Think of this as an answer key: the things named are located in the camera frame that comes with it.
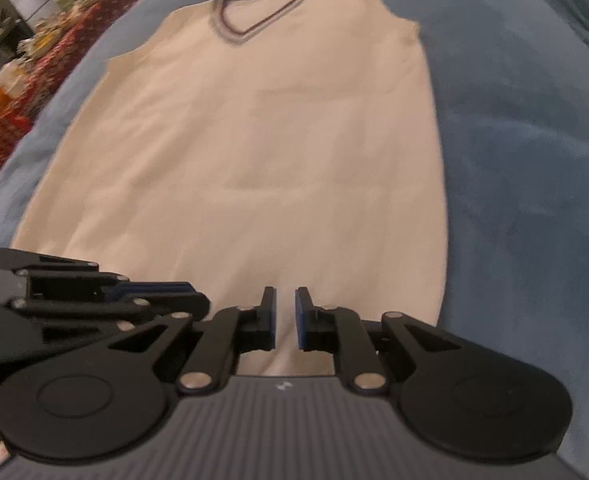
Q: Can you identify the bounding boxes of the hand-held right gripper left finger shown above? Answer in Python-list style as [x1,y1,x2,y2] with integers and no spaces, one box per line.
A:
[107,286,278,396]

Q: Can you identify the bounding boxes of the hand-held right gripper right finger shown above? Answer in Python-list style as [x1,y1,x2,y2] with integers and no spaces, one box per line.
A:
[294,286,468,396]

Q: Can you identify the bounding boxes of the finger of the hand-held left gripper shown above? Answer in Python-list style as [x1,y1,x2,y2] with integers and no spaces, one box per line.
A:
[0,247,204,297]
[4,292,211,333]

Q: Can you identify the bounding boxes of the cream knit vest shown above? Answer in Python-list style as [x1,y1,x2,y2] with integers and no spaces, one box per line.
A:
[12,0,450,377]

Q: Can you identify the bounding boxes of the red patterned tablecloth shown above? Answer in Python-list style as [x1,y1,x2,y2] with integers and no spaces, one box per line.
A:
[0,0,145,177]

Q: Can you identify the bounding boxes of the blue fleece blanket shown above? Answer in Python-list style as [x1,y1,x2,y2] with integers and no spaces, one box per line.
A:
[0,0,589,466]

